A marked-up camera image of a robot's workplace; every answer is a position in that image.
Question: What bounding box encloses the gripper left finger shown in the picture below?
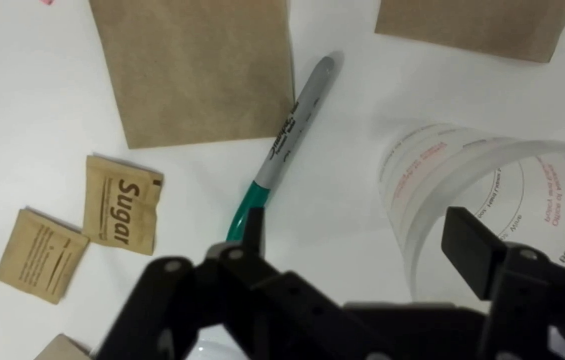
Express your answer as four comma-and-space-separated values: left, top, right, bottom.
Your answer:
95, 206, 358, 360

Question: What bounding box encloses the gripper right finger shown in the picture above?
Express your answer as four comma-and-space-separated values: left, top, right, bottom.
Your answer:
441, 206, 565, 360

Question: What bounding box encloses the clear plastic cup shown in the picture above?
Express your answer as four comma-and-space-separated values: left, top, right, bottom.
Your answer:
378, 123, 565, 305

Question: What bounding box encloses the grey marker with green cap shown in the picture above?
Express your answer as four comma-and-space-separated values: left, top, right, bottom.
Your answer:
226, 56, 335, 243

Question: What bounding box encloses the brown sugar packet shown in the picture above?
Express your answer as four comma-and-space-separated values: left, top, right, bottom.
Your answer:
34, 333, 92, 360
82, 154, 164, 256
0, 208, 91, 305

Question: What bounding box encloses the brown paper bag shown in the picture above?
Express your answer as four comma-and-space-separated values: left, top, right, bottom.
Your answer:
374, 0, 565, 64
88, 0, 296, 150

